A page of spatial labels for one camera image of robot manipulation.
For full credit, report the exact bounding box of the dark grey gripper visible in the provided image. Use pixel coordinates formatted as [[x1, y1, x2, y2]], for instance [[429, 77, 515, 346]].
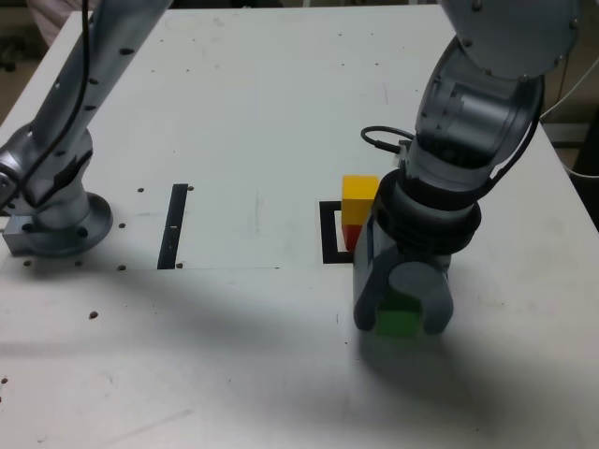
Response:
[[353, 211, 456, 336]]

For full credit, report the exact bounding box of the green cube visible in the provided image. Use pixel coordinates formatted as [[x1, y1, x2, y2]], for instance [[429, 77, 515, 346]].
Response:
[[376, 289, 422, 339]]

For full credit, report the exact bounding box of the red cube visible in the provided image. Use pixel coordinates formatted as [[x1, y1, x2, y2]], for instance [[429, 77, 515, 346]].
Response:
[[343, 224, 364, 250]]

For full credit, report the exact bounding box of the yellow cube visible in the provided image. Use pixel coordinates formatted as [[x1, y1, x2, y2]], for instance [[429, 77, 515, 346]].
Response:
[[341, 175, 380, 226]]

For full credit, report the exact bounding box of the black tape square outline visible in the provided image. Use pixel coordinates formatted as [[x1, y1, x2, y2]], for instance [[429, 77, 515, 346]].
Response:
[[319, 200, 357, 266]]

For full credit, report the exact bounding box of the black tape strip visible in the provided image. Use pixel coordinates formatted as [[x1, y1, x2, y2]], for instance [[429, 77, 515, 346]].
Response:
[[156, 183, 189, 271]]

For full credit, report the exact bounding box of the person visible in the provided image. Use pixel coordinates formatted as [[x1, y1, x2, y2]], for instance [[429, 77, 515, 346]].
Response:
[[25, 0, 102, 49]]

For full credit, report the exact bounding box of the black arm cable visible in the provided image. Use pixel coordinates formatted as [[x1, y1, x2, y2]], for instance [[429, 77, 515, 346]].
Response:
[[21, 0, 547, 188]]

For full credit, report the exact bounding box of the grey rail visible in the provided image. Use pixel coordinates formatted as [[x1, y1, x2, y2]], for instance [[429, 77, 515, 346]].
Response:
[[542, 122, 592, 149]]

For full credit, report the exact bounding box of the white cable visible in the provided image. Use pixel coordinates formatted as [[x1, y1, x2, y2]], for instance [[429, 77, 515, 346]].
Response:
[[537, 58, 599, 180]]

